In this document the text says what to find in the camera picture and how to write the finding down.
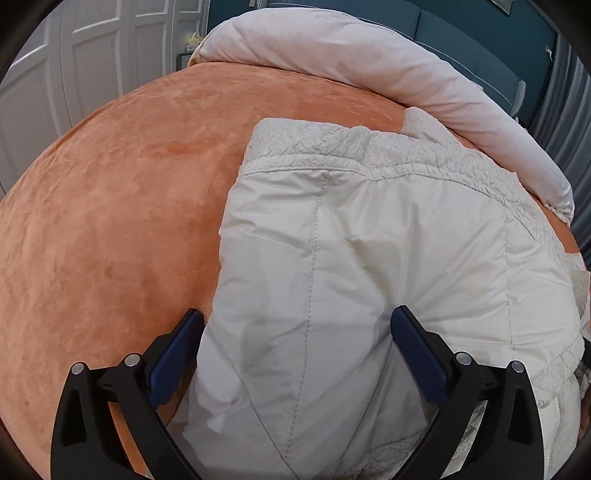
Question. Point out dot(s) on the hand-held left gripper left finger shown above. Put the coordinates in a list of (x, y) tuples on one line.
[(175, 353)]

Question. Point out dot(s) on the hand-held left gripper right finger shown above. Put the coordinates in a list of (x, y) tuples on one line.
[(415, 353)]

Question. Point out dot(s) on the cream quilted blanket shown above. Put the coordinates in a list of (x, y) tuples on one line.
[(323, 254)]

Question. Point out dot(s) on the orange plush bed blanket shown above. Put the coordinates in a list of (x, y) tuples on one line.
[(115, 207)]

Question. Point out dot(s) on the pale pink duvet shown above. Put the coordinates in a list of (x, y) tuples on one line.
[(346, 60)]

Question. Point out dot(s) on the white panelled wardrobe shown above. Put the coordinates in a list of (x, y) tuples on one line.
[(92, 46)]

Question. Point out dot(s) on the blue padded headboard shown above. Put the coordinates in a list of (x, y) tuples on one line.
[(461, 37)]

